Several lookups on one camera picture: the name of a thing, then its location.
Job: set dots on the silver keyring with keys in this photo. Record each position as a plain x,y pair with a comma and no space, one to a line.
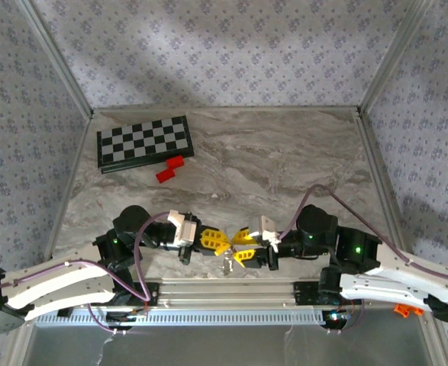
228,263

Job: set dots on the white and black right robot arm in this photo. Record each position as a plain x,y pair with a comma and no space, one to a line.
380,289

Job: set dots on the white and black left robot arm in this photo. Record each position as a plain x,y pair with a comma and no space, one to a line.
55,289

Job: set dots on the red toy block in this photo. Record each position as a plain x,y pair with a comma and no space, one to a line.
165,175
176,161

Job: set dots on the black and grey chessboard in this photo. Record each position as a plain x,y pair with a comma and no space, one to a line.
143,141

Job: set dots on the small left circuit board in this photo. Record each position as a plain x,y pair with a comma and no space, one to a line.
124,317

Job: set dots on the small circuit board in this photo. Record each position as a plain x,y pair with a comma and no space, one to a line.
336,317
124,317

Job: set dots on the small right circuit board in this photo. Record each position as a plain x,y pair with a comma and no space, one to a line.
336,317

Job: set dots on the grey metal sheet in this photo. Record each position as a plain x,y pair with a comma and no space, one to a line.
208,347

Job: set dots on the small black box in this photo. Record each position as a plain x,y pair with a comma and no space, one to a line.
64,313

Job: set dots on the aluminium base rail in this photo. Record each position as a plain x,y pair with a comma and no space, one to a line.
227,293

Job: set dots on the aluminium side rail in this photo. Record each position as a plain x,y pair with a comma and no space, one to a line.
69,190
383,190

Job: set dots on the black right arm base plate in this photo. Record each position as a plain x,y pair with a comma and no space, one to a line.
303,293

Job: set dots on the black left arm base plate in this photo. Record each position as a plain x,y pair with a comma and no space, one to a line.
153,293

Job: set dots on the orange plastic bracket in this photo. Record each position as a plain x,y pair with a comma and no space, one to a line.
401,309

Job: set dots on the aluminium frame post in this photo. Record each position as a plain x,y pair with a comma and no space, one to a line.
393,57
57,57

